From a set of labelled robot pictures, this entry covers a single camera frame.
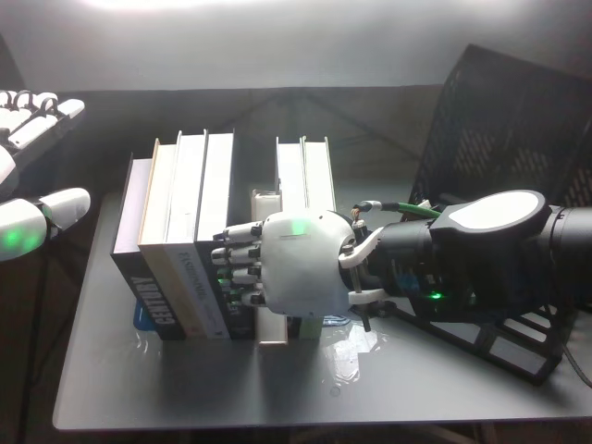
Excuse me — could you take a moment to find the green robot cable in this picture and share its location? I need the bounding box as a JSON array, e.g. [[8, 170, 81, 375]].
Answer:
[[353, 199, 448, 219]]

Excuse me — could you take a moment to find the blue transparent bookend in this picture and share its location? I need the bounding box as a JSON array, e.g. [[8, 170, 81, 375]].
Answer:
[[131, 298, 353, 333]]

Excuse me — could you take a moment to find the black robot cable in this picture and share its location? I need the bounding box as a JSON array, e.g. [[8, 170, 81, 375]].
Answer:
[[561, 339, 592, 389]]

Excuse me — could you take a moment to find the black plastic file holder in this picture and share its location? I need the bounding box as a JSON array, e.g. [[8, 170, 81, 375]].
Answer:
[[369, 43, 592, 386]]

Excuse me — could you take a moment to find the white FASHION spine book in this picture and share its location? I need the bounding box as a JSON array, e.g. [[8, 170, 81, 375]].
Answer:
[[164, 129, 232, 341]]

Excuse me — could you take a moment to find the pale green book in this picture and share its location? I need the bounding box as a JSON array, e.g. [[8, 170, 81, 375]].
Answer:
[[300, 134, 339, 342]]

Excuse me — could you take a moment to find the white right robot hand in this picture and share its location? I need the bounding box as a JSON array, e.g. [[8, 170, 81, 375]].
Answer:
[[210, 209, 358, 321]]

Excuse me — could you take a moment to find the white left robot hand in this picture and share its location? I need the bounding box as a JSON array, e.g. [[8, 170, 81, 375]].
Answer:
[[0, 89, 93, 264]]

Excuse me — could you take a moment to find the clear plastic film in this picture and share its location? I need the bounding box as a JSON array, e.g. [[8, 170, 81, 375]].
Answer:
[[318, 323, 388, 385]]

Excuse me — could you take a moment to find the beige book small black print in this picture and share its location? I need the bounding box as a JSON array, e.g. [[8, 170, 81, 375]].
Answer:
[[249, 186, 291, 348]]

